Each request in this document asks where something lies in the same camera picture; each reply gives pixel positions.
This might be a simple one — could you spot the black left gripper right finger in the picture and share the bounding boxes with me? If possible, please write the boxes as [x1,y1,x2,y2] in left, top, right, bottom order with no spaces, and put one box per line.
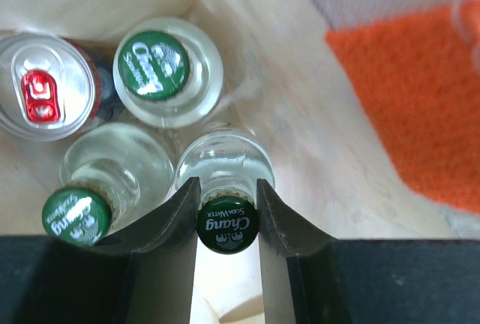
[256,179,479,323]

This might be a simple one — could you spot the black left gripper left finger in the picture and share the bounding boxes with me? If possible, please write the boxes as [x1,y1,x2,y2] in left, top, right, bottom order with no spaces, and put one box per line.
[1,178,200,323]

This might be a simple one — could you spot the clear Chang soda bottle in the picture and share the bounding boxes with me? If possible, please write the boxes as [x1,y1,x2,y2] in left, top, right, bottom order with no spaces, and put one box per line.
[112,17,224,129]
[41,121,179,246]
[174,126,275,255]

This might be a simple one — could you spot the beige canvas tote bag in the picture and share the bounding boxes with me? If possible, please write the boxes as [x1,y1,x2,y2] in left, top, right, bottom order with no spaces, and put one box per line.
[1,0,475,323]

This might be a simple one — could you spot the red soda can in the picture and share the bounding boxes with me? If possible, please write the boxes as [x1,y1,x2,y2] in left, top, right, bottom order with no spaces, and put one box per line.
[1,32,125,142]

